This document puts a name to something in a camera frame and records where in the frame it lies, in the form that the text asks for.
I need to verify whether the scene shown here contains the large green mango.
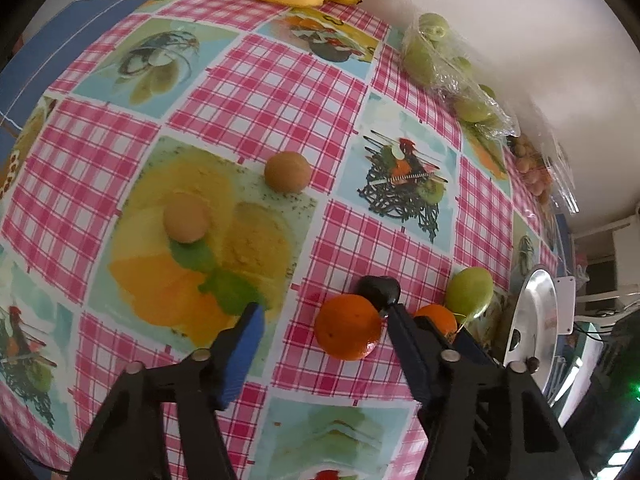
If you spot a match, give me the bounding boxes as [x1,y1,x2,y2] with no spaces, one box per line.
[445,266,493,320]

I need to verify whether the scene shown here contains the dark plum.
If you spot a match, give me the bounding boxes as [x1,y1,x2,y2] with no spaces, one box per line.
[356,275,402,318]

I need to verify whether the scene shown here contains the pink checked fruit-print tablecloth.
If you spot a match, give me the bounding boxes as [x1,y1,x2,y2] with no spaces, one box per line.
[0,0,566,480]

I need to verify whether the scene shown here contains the large orange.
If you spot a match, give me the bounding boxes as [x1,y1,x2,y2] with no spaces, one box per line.
[414,304,458,338]

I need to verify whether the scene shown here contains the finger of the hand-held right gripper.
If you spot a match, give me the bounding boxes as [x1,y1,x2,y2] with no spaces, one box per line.
[456,329,542,376]

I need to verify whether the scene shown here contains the clear bag green fruits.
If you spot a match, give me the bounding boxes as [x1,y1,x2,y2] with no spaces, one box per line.
[400,12,516,138]

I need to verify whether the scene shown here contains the pile of brown longans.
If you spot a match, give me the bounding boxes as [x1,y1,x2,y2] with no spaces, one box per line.
[510,137,553,206]

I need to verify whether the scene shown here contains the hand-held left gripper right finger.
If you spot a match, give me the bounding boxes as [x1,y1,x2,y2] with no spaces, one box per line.
[385,302,586,480]

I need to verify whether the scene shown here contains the round metal plate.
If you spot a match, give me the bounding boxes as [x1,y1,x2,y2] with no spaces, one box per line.
[502,268,558,406]

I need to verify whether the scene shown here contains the group of small green apples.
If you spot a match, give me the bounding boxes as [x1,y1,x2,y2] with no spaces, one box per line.
[404,14,498,123]

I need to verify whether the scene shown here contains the medium orange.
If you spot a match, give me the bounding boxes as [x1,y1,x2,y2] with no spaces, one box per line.
[314,294,383,361]

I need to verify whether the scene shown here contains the clear plastic lidded box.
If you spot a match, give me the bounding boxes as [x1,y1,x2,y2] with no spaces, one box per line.
[505,132,581,216]

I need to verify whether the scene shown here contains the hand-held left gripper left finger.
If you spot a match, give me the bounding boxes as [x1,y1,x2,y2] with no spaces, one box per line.
[67,302,266,480]

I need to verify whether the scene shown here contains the brown longan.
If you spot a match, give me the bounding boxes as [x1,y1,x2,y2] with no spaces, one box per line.
[264,151,311,193]
[163,195,211,244]

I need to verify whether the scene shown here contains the blue cloth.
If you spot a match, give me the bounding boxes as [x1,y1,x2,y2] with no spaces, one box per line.
[0,0,221,136]

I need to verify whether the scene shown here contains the white plastic box device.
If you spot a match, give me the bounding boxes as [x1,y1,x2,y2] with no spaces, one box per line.
[550,276,577,335]

